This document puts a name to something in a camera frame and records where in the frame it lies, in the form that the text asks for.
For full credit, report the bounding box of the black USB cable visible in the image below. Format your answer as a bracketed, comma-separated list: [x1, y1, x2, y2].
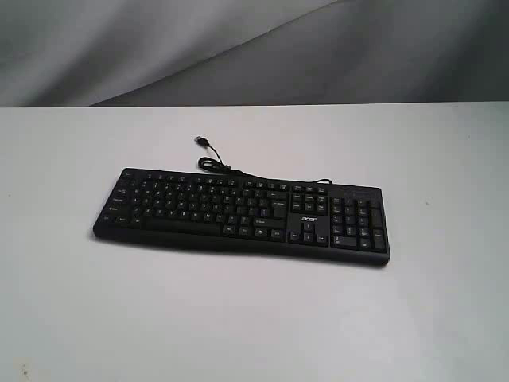
[192, 135, 332, 186]

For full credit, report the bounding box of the grey backdrop cloth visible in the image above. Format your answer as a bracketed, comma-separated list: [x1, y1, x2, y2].
[1, 1, 508, 107]

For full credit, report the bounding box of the black Acer keyboard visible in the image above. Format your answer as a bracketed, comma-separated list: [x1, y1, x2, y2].
[93, 168, 390, 266]

